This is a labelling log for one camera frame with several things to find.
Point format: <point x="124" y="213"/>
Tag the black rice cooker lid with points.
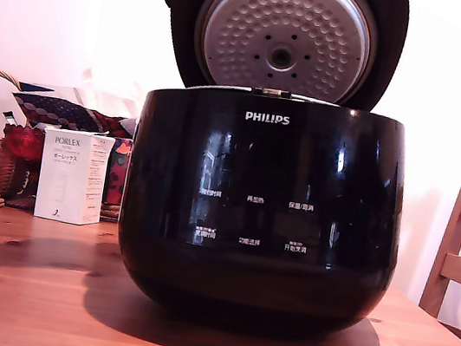
<point x="287" y="33"/>

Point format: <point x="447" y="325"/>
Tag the black Philips rice cooker body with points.
<point x="247" y="290"/>

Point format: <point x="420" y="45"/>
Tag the red floral fabric pouch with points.
<point x="117" y="172"/>

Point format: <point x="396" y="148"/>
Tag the white paper bag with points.
<point x="107" y="94"/>

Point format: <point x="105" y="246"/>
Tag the white Porlex cardboard box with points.
<point x="63" y="181"/>

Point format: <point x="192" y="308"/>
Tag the dark dotted patterned fabric bag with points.
<point x="60" y="111"/>

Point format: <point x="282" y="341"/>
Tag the red scalloped bowl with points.
<point x="22" y="142"/>

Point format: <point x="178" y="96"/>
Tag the wooden chair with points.
<point x="457" y="266"/>

